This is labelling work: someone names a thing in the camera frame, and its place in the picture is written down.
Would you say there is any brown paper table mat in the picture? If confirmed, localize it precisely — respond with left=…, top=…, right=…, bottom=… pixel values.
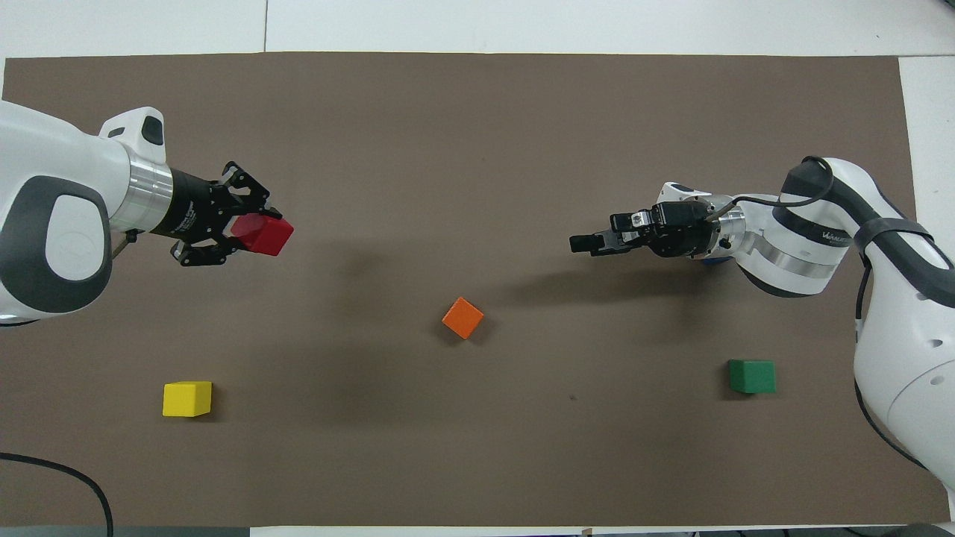
left=0, top=52, right=952, bottom=529

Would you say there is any yellow wooden block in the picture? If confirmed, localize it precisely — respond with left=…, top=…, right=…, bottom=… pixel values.
left=162, top=381, right=213, bottom=418

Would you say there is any red wooden block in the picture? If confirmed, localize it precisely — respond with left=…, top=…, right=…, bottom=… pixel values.
left=230, top=213, right=295, bottom=257

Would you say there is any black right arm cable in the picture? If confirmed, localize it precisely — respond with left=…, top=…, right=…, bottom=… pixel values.
left=705, top=155, right=930, bottom=472

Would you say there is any green wooden block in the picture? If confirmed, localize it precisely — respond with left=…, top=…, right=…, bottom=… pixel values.
left=728, top=359, right=777, bottom=394

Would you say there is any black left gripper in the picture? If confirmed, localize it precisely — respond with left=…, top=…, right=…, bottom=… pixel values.
left=149, top=160, right=283, bottom=268

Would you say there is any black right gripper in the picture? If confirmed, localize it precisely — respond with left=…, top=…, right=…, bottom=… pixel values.
left=569, top=198, right=736, bottom=260

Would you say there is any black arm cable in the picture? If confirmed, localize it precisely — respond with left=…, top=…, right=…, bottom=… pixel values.
left=705, top=155, right=930, bottom=472
left=0, top=451, right=114, bottom=537

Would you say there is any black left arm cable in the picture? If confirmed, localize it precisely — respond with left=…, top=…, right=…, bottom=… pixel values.
left=0, top=451, right=114, bottom=537

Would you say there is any orange wooden block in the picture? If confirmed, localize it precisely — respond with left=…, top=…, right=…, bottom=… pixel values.
left=442, top=297, right=485, bottom=340

